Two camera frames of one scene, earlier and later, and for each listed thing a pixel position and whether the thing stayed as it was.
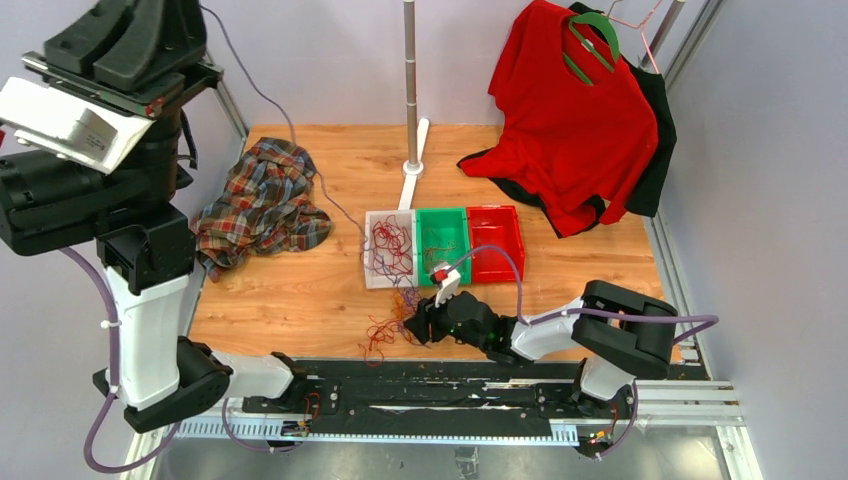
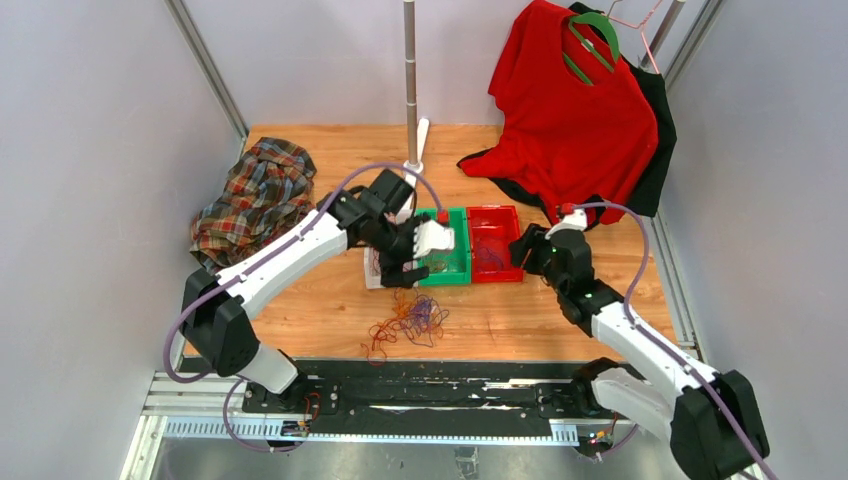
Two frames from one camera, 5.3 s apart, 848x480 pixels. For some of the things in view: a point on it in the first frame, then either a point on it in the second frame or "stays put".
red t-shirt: (571, 129) stays put
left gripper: (171, 33) -> (393, 275)
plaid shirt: (266, 206) stays put
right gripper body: (440, 324) -> (539, 256)
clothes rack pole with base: (416, 132) stays put
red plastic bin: (496, 227) stays put
